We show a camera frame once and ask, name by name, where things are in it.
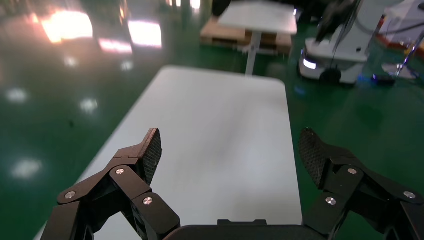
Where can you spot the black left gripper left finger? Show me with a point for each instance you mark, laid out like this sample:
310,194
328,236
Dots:
129,185

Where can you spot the small white pedestal table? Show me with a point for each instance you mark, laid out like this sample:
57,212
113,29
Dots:
261,16

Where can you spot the wooden pallet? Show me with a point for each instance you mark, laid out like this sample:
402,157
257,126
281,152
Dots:
222,34

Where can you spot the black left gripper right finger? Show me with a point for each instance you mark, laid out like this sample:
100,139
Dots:
348,185

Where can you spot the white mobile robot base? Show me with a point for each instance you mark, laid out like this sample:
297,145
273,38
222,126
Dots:
344,53

